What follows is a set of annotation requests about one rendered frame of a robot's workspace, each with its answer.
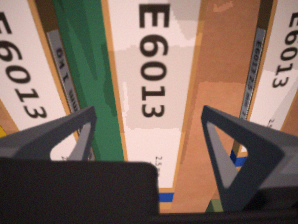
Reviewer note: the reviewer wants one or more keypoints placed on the brown cardboard pack with white e6013 label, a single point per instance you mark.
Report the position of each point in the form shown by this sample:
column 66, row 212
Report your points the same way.
column 153, row 48

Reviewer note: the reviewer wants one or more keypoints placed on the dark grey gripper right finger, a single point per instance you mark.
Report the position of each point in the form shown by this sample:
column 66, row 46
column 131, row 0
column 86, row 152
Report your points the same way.
column 272, row 159

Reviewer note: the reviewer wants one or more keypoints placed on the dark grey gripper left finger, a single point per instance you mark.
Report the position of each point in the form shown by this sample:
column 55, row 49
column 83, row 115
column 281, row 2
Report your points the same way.
column 37, row 142

